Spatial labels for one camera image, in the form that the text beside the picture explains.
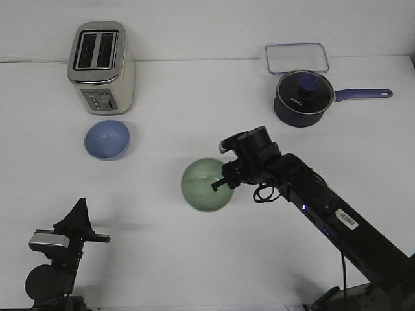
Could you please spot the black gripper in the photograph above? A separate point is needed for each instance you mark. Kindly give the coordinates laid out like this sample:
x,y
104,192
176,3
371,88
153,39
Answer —
x,y
237,172
76,220

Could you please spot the green bowl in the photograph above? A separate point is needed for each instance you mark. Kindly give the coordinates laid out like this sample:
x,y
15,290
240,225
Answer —
x,y
196,185

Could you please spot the blue bowl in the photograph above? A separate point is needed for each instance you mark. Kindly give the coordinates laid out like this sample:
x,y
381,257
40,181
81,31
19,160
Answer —
x,y
107,140

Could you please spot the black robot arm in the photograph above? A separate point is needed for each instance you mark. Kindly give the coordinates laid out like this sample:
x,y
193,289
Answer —
x,y
389,271
50,285

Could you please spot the dark blue saucepan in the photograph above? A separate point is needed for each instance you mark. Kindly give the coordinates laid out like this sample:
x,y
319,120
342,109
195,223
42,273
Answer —
x,y
306,112

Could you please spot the glass pot lid blue knob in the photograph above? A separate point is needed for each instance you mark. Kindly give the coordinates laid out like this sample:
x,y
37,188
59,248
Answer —
x,y
304,84

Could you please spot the silver cream two-slot toaster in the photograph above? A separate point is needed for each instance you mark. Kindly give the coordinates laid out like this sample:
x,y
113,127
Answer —
x,y
101,68

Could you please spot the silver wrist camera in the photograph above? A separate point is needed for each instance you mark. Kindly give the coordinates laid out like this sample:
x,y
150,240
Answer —
x,y
230,143
48,241

